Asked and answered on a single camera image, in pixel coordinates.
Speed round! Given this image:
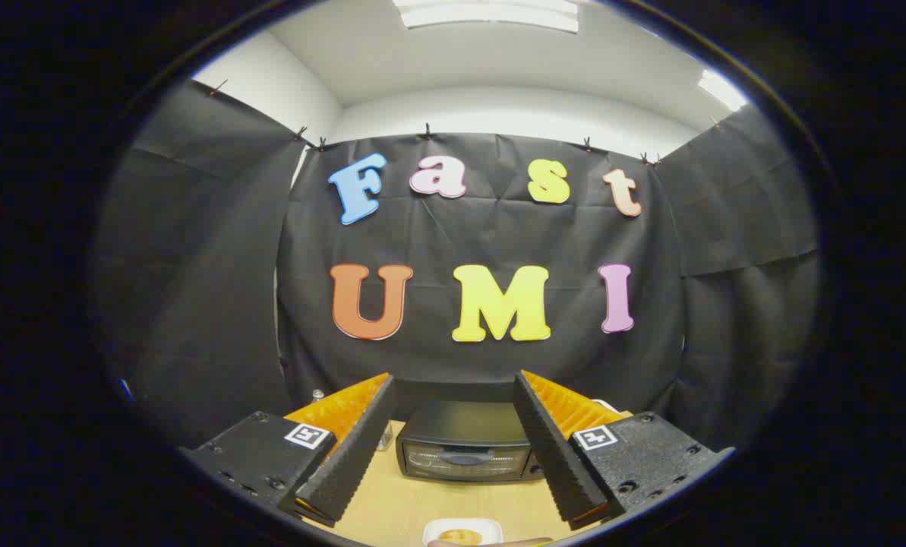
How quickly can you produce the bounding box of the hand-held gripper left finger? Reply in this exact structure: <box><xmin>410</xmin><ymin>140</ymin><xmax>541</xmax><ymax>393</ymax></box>
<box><xmin>179</xmin><ymin>372</ymin><xmax>399</xmax><ymax>529</ymax></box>

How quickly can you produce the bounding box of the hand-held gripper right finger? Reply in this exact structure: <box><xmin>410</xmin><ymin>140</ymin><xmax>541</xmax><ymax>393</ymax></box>
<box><xmin>513</xmin><ymin>370</ymin><xmax>736</xmax><ymax>531</ymax></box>

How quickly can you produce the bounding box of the black toaster oven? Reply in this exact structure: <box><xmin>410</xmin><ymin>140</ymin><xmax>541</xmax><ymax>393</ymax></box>
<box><xmin>396</xmin><ymin>400</ymin><xmax>546</xmax><ymax>483</ymax></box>

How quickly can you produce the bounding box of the white square plate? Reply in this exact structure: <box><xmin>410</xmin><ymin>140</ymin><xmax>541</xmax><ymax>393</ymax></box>
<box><xmin>422</xmin><ymin>518</ymin><xmax>504</xmax><ymax>547</ymax></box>

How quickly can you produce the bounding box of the small ceiling light panel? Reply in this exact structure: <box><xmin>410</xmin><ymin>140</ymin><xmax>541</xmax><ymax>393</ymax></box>
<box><xmin>698</xmin><ymin>68</ymin><xmax>748</xmax><ymax>112</ymax></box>

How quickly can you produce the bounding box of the long ceiling light panel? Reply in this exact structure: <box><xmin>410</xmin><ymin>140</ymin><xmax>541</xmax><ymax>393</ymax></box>
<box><xmin>392</xmin><ymin>0</ymin><xmax>579</xmax><ymax>33</ymax></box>

